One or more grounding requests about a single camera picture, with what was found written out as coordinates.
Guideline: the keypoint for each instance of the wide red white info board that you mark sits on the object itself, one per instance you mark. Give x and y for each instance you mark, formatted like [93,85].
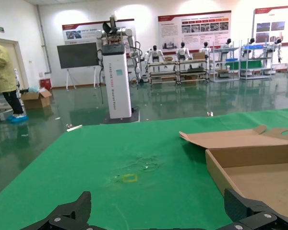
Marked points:
[194,21]

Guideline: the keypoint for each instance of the green tablecloth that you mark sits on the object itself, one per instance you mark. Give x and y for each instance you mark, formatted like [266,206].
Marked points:
[110,148]

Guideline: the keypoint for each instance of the person in yellow coat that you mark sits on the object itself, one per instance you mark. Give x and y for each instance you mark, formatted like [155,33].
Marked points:
[3,72]

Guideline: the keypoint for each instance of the red box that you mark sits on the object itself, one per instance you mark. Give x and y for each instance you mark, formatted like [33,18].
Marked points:
[45,84]

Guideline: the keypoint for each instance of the white pedestal robot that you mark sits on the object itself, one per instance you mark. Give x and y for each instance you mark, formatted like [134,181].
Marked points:
[116,83]

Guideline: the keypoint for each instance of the grey wall pipe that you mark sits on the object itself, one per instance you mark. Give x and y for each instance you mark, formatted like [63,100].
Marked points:
[42,36]

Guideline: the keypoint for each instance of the grey metal frame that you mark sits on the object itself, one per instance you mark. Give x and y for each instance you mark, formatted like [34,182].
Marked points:
[0,109]

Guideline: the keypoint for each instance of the white humanoid robot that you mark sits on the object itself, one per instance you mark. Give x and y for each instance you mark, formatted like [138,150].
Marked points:
[252,42]
[182,51]
[226,45]
[154,54]
[278,45]
[205,49]

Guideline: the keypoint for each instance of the empty-type brown cardboard box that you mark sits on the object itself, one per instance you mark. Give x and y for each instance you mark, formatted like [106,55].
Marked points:
[266,182]

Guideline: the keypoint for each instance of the open cardboard carton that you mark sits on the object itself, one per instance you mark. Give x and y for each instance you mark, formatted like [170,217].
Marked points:
[34,100]

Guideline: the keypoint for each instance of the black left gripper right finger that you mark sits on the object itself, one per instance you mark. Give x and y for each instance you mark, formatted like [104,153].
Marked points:
[249,213]

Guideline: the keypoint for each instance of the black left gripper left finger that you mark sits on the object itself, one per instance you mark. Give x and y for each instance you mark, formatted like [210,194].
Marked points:
[72,213]

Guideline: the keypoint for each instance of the black display on stand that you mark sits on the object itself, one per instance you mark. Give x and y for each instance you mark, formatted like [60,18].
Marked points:
[76,55]

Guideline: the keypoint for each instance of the tall metal shelf rack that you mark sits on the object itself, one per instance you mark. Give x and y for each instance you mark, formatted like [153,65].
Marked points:
[224,72]
[256,72]

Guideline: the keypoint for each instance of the white stick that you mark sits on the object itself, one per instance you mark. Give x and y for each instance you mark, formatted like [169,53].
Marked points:
[74,128]

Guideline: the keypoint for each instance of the cream door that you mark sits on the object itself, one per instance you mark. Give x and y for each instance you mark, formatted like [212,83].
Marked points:
[16,51]

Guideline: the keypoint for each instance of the low metal workbench rack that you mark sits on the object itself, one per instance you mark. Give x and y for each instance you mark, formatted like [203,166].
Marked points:
[193,72]
[162,72]

